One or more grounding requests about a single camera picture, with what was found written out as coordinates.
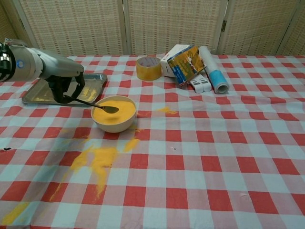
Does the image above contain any blue yellow carton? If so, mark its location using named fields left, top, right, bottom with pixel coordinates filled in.
left=166, top=46, right=207, bottom=86

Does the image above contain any yellowish packing tape roll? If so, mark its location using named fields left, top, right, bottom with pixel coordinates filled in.
left=135, top=56, right=163, bottom=81

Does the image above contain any rectangular steel tray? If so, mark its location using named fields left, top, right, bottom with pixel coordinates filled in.
left=21, top=73, right=108, bottom=104

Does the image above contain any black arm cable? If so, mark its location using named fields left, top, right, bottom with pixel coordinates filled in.
left=0, top=44, right=12, bottom=81

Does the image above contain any white bowl of yellow powder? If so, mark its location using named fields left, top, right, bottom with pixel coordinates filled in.
left=91, top=95, right=137, bottom=134

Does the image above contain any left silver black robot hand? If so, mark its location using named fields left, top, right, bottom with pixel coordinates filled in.
left=39, top=53, right=85, bottom=104

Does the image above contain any white bag roll blue label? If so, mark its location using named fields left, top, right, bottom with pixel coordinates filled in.
left=198, top=45, right=229, bottom=94

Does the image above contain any small white plastic device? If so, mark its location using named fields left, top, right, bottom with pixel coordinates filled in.
left=197, top=73, right=212, bottom=92
left=188, top=77, right=205, bottom=94

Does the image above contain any white red cardboard box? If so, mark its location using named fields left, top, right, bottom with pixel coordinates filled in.
left=159, top=44, right=195, bottom=78

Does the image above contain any red white checkered tablecloth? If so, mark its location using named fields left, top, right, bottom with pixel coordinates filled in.
left=0, top=54, right=305, bottom=229

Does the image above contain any woven bamboo folding screen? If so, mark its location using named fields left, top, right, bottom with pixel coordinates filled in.
left=0, top=0, right=305, bottom=58

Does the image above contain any pale yellow powder patch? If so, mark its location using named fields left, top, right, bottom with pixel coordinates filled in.
left=1, top=201, right=31, bottom=226

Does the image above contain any metal spoon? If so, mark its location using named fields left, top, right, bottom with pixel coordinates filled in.
left=63, top=94, right=120, bottom=115

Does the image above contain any large yellow powder spill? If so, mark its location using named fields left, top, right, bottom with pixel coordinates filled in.
left=49, top=137, right=141, bottom=203

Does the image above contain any small yellow powder pile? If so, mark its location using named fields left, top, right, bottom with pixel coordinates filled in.
left=153, top=106, right=178, bottom=115

